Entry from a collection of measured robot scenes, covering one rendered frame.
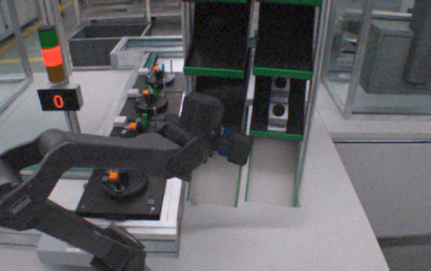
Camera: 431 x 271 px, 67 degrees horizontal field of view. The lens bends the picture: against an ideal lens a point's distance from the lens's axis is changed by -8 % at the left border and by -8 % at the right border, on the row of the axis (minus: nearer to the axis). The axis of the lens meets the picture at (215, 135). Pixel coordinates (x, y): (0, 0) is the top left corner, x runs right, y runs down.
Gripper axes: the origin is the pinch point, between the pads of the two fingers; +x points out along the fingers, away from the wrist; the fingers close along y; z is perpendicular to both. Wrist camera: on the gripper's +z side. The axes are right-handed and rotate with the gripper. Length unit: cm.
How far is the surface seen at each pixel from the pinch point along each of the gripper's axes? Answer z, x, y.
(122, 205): -29.2, 7.7, 21.7
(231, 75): 13.2, 1.8, -1.0
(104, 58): -16, 179, 136
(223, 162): -11.9, 17.2, -1.3
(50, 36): 12, 7, 50
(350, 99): 7, 89, -39
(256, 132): 0.7, 9.3, -8.6
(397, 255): -76, 122, -101
